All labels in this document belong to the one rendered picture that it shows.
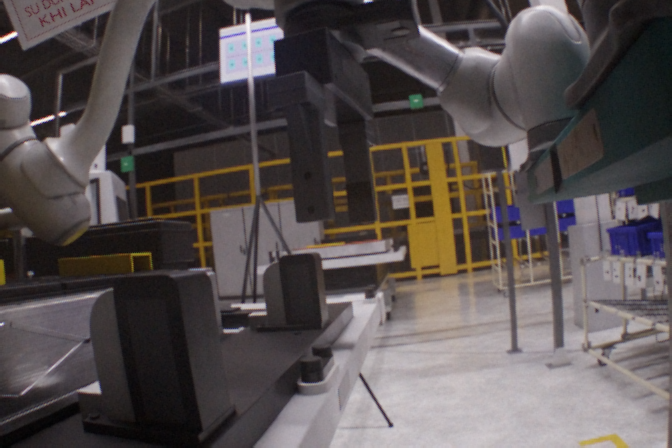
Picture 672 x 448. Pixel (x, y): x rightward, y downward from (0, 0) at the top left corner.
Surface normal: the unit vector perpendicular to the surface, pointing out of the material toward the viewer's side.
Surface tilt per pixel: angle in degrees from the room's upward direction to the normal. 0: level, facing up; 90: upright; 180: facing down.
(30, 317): 90
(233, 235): 90
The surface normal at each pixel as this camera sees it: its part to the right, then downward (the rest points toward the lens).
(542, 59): -0.66, -0.03
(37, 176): 0.31, -0.13
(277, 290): -0.16, -0.07
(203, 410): 0.98, -0.12
